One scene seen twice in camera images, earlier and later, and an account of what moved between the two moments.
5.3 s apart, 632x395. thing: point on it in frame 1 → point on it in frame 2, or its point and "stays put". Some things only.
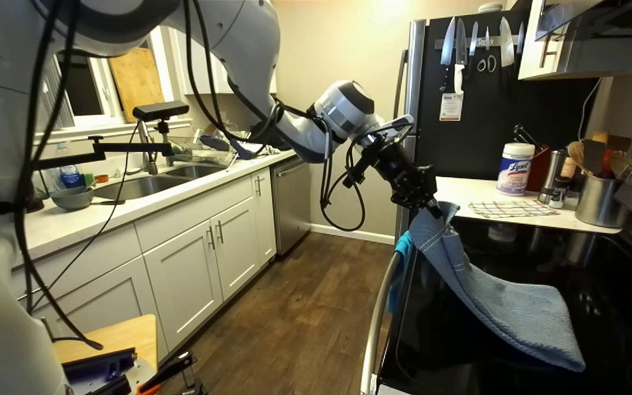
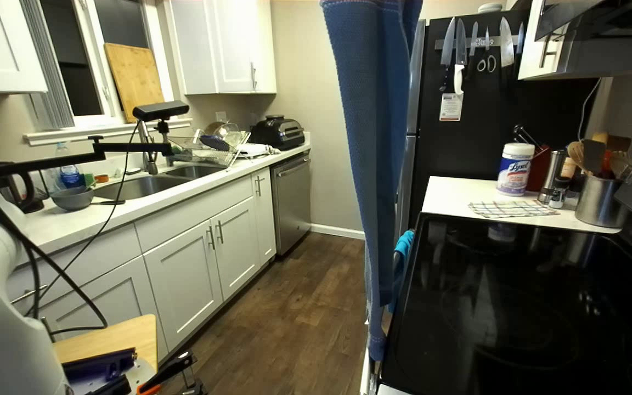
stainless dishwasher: [289, 203] stays put
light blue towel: [524, 320] → [369, 44]
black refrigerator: [459, 87] stays put
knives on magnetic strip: [455, 42] stays put
